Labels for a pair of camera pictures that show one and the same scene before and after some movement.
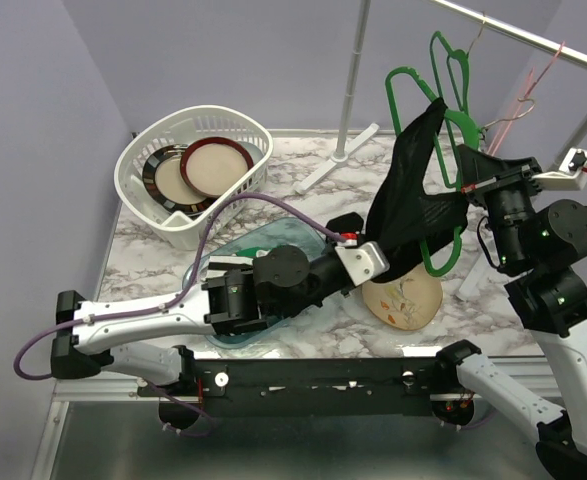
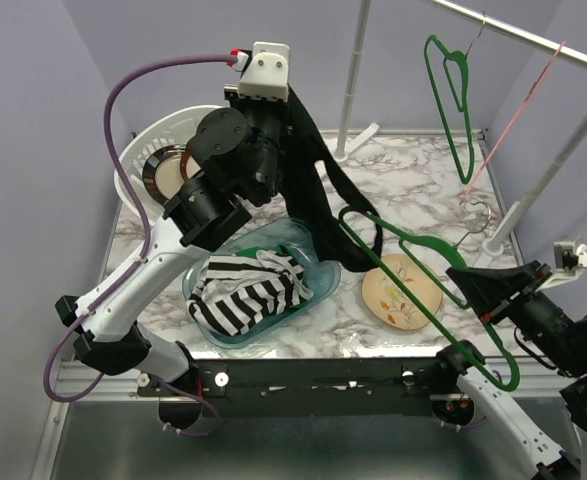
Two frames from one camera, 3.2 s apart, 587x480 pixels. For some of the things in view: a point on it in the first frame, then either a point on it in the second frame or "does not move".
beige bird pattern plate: [404, 304] does not move
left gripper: [332, 252] to [280, 108]
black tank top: [404, 217] to [344, 225]
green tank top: [252, 252] does not move
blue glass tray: [294, 232] does not move
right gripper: [481, 171] to [492, 285]
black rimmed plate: [163, 182] does not move
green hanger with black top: [420, 207] to [513, 378]
